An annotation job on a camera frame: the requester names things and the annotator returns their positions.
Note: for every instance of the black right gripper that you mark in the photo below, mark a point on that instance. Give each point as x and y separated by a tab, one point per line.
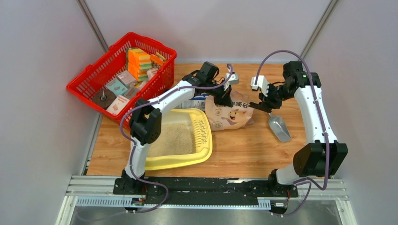
268	100

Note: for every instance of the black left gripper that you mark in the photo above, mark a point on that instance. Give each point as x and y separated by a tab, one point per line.
224	99

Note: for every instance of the pink cat litter bag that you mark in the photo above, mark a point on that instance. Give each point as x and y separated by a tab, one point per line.
227	118

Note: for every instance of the metal litter scoop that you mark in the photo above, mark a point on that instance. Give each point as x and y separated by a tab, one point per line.
279	128

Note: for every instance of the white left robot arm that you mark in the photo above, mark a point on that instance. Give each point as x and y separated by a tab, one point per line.
146	116

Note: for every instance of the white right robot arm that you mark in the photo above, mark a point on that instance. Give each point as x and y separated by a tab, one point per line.
323	153

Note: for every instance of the yellow plastic litter box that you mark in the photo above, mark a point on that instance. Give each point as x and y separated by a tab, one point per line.
185	140

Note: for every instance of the grey pink small box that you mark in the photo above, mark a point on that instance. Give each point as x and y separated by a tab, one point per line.
126	78

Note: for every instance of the teal small box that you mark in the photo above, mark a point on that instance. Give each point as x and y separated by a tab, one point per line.
116	86

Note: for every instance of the blue chips bag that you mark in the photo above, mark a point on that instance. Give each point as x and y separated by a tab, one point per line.
197	102

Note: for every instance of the orange yellow sponge pack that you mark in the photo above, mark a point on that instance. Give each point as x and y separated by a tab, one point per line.
138	63

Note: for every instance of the red plastic basket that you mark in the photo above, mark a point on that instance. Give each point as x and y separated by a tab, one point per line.
95	77

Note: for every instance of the brown round disc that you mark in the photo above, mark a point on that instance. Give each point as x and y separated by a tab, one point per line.
104	98

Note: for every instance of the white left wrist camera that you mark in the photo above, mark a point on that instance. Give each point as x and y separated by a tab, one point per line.
231	79

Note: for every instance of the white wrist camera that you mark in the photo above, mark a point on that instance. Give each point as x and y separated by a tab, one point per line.
231	79
260	83

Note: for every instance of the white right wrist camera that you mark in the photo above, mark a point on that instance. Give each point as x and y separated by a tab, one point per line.
260	83

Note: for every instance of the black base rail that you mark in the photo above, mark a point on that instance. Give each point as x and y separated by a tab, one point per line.
204	191

